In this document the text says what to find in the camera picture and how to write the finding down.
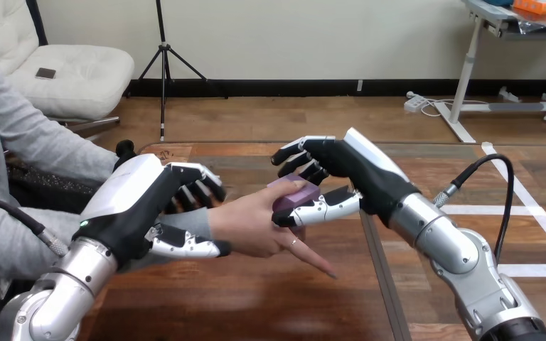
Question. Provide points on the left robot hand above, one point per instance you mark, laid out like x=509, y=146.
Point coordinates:
x=127, y=212

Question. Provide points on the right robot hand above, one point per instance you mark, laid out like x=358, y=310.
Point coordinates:
x=372, y=181

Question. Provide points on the person's hand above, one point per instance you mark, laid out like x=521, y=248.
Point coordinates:
x=249, y=223

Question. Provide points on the purple block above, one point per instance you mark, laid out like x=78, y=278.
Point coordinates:
x=296, y=197

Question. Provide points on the person's forearm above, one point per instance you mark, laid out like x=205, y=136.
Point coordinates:
x=14, y=254

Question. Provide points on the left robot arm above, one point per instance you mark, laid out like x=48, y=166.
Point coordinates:
x=65, y=292

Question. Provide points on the person's body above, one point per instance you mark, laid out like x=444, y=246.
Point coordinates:
x=23, y=122

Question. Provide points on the black rounded knob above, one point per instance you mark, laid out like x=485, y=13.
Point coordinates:
x=125, y=149

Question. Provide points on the white power strip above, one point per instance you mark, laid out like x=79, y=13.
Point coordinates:
x=414, y=102

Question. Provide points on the white cushioned chair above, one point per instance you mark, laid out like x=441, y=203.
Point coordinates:
x=84, y=80

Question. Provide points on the white desk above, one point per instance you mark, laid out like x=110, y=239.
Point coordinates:
x=466, y=70

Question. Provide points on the black tripod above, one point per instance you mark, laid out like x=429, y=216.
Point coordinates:
x=163, y=61

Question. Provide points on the orange thing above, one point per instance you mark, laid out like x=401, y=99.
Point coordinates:
x=539, y=5

